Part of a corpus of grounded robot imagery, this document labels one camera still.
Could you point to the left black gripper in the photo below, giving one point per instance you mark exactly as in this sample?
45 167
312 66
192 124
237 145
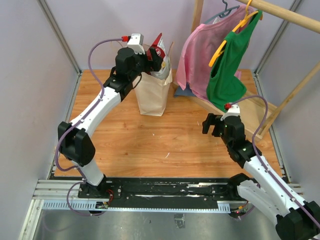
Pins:
154 65

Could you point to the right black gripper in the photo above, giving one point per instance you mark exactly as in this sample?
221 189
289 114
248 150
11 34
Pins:
212 119

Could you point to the red white chips bag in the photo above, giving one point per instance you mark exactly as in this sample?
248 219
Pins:
157 53

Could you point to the brown paper bag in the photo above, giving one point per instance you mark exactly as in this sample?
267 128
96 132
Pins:
151 92

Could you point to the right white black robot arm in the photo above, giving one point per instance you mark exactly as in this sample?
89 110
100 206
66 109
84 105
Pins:
293 217

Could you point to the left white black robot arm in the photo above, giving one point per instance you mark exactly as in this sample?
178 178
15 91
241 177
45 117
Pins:
74 138

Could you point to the green tank top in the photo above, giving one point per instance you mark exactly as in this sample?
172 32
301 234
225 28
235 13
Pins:
223 86

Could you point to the blue cloth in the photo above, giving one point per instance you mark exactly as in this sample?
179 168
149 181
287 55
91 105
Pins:
187 92

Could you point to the wooden clothes rack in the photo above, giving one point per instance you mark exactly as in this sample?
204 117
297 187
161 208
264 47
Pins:
257 115

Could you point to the pink t-shirt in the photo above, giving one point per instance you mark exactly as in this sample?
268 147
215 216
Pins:
193 67

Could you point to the yellow hanger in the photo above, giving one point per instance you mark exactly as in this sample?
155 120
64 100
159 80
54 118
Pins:
241 24

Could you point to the grey blue hanger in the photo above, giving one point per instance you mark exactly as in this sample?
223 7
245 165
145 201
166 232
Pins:
225 13

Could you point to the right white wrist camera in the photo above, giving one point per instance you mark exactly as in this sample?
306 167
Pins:
231 110

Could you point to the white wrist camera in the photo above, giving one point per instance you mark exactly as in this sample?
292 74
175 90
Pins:
136 43
231 110

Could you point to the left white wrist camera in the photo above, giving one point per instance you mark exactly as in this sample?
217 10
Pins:
136 43

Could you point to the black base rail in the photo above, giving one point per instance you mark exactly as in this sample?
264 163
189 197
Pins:
166 194

